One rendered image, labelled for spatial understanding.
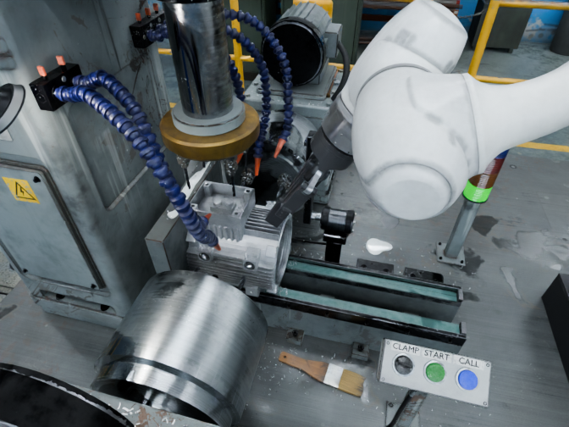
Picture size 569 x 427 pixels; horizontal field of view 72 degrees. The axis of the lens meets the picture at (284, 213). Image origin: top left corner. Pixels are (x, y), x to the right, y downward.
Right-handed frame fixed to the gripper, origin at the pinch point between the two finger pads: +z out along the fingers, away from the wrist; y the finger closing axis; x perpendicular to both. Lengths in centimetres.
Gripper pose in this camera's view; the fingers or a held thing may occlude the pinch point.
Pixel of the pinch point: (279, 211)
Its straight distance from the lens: 73.7
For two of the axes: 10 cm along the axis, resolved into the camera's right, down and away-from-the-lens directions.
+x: 8.4, 5.3, 1.6
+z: -4.8, 5.6, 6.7
